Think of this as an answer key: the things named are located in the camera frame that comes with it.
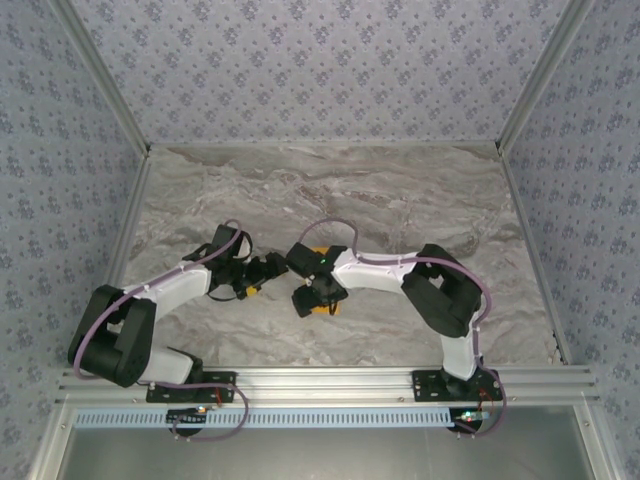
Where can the orange cloth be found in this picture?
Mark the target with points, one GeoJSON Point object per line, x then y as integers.
{"type": "Point", "coordinates": [336, 309]}

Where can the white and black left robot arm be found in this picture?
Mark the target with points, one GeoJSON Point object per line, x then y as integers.
{"type": "Point", "coordinates": [170, 367]}

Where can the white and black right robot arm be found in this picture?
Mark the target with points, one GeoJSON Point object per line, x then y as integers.
{"type": "Point", "coordinates": [457, 357]}

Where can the grey metal sheet panel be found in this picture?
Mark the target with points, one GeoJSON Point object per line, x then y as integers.
{"type": "Point", "coordinates": [320, 455]}

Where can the small black adapter board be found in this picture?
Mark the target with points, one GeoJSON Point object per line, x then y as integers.
{"type": "Point", "coordinates": [470, 416]}
{"type": "Point", "coordinates": [187, 416]}

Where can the aluminium cross rail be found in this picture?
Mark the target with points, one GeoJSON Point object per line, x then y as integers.
{"type": "Point", "coordinates": [325, 385]}

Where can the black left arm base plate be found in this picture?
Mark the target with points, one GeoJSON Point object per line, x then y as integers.
{"type": "Point", "coordinates": [225, 387]}

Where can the aluminium side rail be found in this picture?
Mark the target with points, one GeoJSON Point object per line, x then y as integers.
{"type": "Point", "coordinates": [116, 260]}
{"type": "Point", "coordinates": [534, 260]}

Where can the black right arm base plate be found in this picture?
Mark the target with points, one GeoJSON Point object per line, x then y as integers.
{"type": "Point", "coordinates": [425, 387]}

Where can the aluminium frame post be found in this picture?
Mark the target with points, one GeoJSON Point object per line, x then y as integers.
{"type": "Point", "coordinates": [542, 75]}
{"type": "Point", "coordinates": [102, 75]}

